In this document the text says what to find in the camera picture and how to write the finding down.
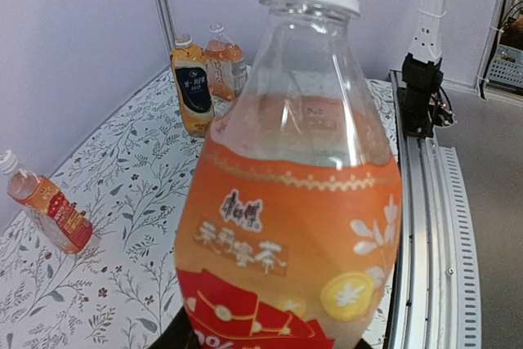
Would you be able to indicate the orange grey-label tea bottle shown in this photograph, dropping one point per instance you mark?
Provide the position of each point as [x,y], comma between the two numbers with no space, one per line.
[292,222]

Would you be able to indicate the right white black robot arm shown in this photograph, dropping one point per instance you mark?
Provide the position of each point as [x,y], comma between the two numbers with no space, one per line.
[423,105]

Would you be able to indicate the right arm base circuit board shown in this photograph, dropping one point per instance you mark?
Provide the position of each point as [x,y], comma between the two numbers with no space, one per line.
[441,111]

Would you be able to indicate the floral patterned table mat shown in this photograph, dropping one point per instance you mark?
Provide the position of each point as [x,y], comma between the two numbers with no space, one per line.
[130,177]

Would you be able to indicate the wide orange tea bottle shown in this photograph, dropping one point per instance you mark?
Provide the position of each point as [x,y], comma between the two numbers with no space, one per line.
[226,65]

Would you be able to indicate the slim red-label tea bottle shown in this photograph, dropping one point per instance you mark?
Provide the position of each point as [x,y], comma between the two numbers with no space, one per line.
[46,205]

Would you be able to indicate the front aluminium rail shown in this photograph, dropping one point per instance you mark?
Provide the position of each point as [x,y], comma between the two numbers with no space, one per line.
[436,296]

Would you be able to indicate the black-label orange drink bottle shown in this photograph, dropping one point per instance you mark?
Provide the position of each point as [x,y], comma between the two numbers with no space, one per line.
[189,68]

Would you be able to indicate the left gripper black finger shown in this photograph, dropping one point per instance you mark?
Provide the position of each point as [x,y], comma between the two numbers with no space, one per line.
[178,335]

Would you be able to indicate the right aluminium frame post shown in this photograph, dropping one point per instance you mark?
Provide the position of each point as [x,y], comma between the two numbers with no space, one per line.
[166,23]

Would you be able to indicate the grey plastic crate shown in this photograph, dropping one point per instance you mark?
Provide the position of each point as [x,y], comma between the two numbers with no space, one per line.
[506,67]

